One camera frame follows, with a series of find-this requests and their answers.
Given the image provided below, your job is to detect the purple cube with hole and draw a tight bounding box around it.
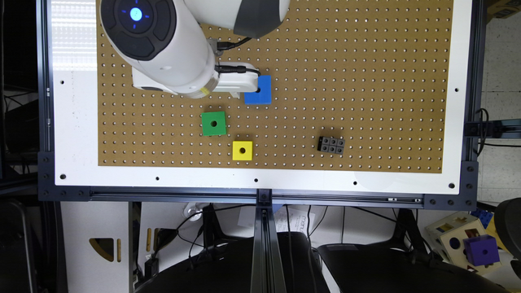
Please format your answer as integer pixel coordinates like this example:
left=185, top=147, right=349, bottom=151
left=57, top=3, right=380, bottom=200
left=463, top=234, right=500, bottom=266

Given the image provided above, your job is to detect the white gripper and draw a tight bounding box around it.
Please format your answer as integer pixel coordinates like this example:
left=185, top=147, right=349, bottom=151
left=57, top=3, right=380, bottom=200
left=131, top=61, right=261, bottom=99

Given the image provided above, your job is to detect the dark aluminium table frame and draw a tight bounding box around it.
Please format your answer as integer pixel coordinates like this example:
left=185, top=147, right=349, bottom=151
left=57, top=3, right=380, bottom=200
left=35, top=0, right=521, bottom=293

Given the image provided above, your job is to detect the black six-hole block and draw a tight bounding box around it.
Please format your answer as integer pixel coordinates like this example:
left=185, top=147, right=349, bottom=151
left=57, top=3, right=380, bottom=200
left=317, top=136, right=345, bottom=155

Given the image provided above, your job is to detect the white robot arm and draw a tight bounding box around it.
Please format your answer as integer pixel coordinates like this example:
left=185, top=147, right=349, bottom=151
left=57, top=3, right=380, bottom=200
left=99, top=0, right=290, bottom=98

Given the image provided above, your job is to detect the green block with hole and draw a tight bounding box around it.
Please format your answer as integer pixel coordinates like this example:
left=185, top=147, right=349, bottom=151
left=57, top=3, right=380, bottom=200
left=201, top=112, right=226, bottom=136

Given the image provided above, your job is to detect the brown pegboard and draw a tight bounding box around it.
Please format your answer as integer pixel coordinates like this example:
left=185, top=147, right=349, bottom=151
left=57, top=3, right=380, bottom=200
left=100, top=0, right=454, bottom=173

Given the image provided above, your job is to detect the blue block with hole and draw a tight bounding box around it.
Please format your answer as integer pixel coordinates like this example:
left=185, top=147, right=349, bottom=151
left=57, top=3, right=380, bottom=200
left=244, top=76, right=272, bottom=105

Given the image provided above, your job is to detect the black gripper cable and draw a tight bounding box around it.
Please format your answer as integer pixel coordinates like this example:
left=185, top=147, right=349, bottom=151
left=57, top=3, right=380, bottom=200
left=214, top=36, right=262, bottom=88

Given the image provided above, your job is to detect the white panel with cutouts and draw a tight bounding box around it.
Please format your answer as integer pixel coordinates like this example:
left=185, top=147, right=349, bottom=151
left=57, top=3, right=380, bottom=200
left=61, top=202, right=133, bottom=293

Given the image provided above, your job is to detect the yellow block with hole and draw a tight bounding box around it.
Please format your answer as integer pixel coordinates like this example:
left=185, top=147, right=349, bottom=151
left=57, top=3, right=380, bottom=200
left=232, top=141, right=253, bottom=161

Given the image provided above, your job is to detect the black chair left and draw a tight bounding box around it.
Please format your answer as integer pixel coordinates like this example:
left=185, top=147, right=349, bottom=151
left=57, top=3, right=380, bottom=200
left=137, top=232, right=329, bottom=293

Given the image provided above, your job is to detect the black chair right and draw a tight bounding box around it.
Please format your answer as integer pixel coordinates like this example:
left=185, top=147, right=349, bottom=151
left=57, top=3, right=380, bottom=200
left=317, top=243, right=507, bottom=293

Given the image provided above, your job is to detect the blue toy brick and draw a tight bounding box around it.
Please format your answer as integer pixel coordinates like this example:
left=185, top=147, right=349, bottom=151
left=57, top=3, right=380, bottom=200
left=471, top=208, right=493, bottom=229

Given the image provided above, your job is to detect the black chair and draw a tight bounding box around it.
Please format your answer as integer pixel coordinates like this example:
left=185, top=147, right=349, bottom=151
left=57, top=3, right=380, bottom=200
left=317, top=243, right=507, bottom=293
left=137, top=232, right=329, bottom=293

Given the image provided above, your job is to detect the beige shape sorter box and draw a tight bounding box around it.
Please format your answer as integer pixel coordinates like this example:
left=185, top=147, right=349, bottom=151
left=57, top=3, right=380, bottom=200
left=425, top=212, right=502, bottom=275

